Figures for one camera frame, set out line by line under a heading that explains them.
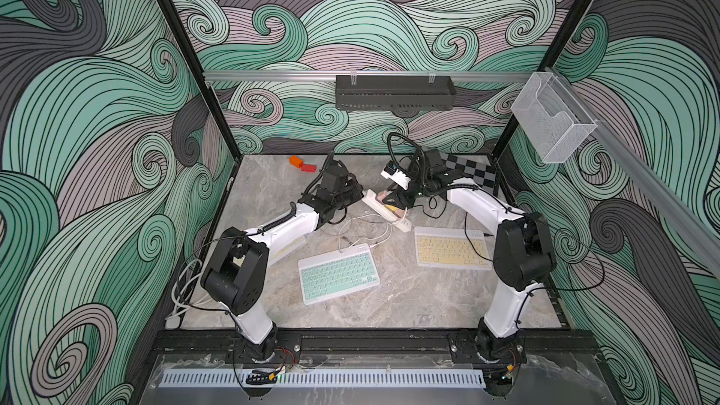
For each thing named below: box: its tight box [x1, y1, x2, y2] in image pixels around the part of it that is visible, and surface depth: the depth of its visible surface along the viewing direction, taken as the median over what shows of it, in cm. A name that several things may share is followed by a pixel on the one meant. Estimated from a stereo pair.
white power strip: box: [361, 189, 413, 233], surface depth 92 cm
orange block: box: [288, 154, 305, 169], surface depth 121 cm
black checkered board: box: [439, 150, 498, 195], surface depth 113 cm
